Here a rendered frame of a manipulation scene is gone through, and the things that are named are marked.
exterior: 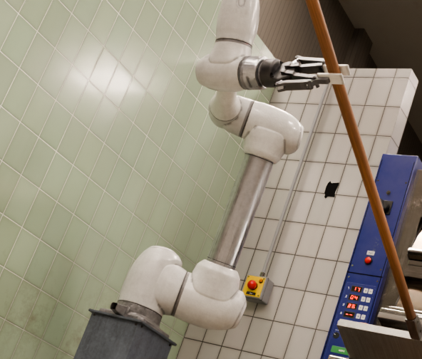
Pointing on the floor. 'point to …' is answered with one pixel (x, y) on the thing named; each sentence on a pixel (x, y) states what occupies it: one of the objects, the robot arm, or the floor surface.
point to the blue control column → (398, 172)
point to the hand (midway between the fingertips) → (333, 74)
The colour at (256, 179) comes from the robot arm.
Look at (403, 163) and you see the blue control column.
